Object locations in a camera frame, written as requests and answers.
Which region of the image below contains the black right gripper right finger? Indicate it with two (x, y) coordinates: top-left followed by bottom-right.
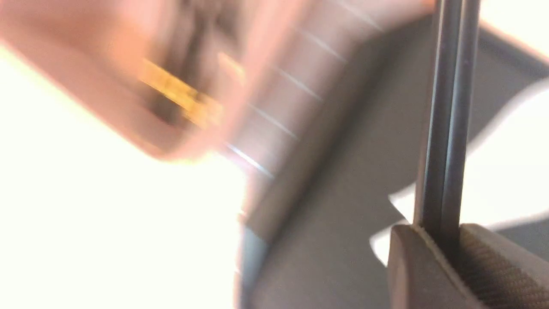
(457, 224), (549, 309)

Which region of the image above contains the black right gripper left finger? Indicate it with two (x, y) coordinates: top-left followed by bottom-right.
(387, 224), (485, 309)

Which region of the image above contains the black chopstick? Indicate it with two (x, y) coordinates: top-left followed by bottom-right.
(413, 0), (463, 234)
(440, 0), (480, 242)

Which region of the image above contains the black tray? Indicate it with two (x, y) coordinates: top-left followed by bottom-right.
(240, 15), (548, 309)

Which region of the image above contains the pink grid tablecloth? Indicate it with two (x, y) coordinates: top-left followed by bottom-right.
(226, 0), (434, 225)

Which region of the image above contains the gold tipped chopstick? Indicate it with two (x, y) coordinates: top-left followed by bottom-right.
(139, 59), (223, 128)

